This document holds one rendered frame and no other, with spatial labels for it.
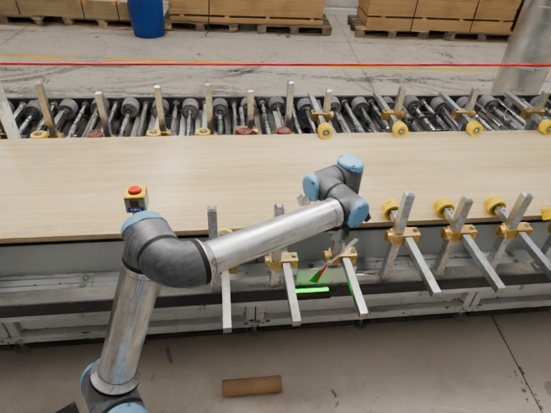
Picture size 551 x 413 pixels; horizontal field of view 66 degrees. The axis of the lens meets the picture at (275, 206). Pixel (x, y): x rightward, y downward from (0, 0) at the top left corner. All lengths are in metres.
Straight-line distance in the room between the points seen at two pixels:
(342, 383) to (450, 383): 0.59
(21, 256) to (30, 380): 0.76
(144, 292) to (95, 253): 0.91
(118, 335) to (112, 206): 0.86
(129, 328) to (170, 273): 0.30
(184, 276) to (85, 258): 1.13
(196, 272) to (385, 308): 1.73
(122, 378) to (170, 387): 1.02
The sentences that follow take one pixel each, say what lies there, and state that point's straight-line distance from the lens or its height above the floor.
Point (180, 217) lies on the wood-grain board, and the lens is 1.91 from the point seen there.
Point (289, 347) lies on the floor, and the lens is 2.53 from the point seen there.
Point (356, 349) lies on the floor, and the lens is 2.59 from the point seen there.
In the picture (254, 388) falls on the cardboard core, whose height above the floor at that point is 0.07.
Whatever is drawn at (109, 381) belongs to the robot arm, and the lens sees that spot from 1.45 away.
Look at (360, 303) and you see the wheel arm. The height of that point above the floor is 0.86.
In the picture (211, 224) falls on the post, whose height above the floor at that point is 1.07.
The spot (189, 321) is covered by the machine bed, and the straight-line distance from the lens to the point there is 2.44.
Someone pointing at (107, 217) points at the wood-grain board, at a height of 0.90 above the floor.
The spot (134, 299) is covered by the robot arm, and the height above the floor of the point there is 1.21.
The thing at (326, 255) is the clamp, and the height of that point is 0.87.
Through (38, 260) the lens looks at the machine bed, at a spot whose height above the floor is 0.71.
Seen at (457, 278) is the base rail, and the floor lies 0.70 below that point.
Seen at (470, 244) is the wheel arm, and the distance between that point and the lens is 1.90.
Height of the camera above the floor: 2.12
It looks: 39 degrees down
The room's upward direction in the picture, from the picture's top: 3 degrees clockwise
